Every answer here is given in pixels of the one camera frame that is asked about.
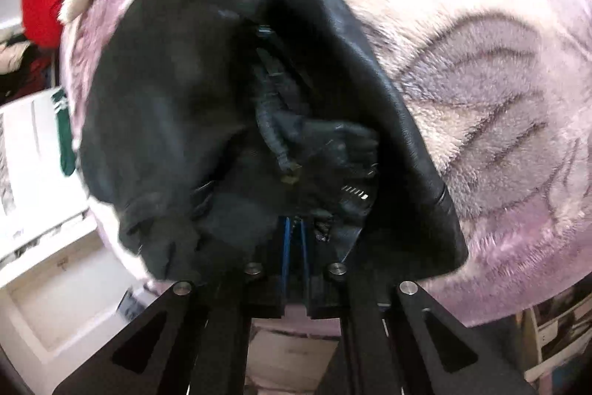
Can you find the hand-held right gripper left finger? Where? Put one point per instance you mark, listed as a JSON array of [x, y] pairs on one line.
[[286, 251]]

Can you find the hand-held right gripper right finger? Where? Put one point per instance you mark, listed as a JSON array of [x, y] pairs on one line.
[[303, 251]]

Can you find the black leather jacket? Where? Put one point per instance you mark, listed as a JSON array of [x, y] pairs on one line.
[[194, 99]]

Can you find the white box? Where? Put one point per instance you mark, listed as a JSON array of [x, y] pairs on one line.
[[291, 353]]

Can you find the green pants with white stripes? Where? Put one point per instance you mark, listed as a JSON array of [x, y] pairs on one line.
[[67, 145]]

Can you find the cluttered white rack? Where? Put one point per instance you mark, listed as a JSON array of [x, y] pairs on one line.
[[555, 330]]

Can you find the floral plush blanket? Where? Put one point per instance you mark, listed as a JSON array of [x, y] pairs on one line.
[[485, 52]]

